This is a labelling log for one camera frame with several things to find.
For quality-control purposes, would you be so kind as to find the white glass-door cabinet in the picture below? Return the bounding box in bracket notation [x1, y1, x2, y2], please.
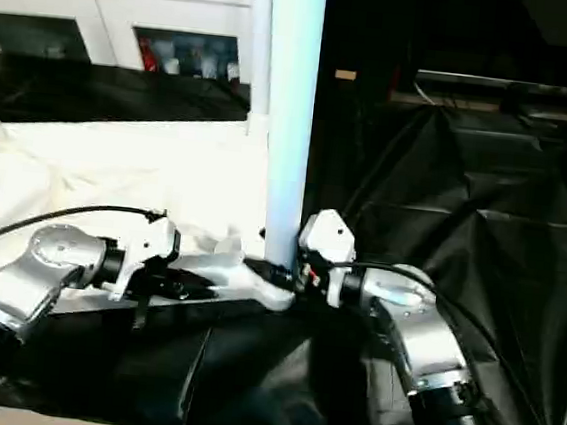
[0, 0, 277, 84]

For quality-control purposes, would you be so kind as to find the black side table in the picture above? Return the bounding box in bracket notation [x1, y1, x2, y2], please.
[413, 70, 567, 118]

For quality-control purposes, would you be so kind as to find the black work mat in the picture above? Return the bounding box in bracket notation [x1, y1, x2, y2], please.
[0, 50, 567, 425]

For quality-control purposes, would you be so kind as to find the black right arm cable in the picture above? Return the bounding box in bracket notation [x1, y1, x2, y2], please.
[309, 258, 567, 425]

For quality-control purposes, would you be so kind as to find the white plastic table top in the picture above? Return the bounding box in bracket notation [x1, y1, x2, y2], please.
[0, 93, 315, 337]

